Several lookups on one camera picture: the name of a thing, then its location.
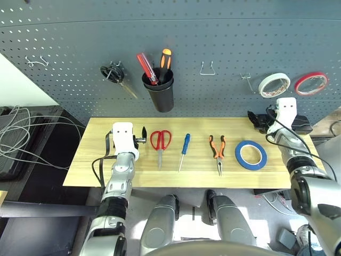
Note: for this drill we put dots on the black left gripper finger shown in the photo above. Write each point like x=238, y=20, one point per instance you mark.
x=144, y=134

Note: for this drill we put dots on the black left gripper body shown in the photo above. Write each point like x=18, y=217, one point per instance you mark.
x=137, y=140

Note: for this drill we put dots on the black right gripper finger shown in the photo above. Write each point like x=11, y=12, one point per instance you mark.
x=254, y=120

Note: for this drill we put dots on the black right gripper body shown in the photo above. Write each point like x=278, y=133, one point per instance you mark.
x=266, y=123

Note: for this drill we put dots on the blue tape roll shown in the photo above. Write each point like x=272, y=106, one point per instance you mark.
x=250, y=143

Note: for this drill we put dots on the orange black needle-nose pliers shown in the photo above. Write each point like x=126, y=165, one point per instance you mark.
x=218, y=156

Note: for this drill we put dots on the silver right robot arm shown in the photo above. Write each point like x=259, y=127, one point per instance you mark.
x=301, y=152

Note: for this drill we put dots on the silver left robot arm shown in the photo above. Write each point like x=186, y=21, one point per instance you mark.
x=120, y=173

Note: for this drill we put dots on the grey metal pegboard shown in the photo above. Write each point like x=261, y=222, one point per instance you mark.
x=213, y=32

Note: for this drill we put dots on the black plastic tool case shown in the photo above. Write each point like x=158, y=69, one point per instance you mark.
x=302, y=125

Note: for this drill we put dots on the metal peg hook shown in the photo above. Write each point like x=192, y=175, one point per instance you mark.
x=249, y=82

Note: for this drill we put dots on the black plastic cup holder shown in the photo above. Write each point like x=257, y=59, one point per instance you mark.
x=162, y=98

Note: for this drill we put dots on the white tape roll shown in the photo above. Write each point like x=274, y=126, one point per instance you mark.
x=274, y=76

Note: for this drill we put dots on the red tape roll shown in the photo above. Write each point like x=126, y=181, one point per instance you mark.
x=296, y=86

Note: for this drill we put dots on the brown wooden desk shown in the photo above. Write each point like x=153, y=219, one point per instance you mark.
x=322, y=128

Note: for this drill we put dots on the silver left robot leg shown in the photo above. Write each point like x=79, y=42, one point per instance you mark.
x=157, y=226

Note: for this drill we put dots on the silver robot leg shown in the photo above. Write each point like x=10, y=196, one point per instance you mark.
x=229, y=221
x=157, y=226

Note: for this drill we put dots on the black side cabinet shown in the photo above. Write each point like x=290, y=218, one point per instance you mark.
x=40, y=160

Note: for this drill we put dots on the silver right robot leg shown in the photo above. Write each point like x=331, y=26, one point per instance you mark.
x=229, y=221

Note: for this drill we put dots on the grey foot pedal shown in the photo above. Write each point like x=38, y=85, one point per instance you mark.
x=287, y=238

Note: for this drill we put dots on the grey person shoe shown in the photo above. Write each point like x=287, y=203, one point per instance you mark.
x=303, y=234

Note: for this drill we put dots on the grey robot torso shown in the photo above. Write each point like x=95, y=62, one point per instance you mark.
x=207, y=250

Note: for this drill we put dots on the blue jeans leg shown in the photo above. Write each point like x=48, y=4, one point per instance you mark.
x=311, y=250

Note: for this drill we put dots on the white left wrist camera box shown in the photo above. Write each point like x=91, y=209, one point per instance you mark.
x=123, y=141

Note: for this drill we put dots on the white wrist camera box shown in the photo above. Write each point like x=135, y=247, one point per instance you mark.
x=123, y=141
x=286, y=112

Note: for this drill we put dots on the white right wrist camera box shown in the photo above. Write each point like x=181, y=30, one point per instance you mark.
x=286, y=112

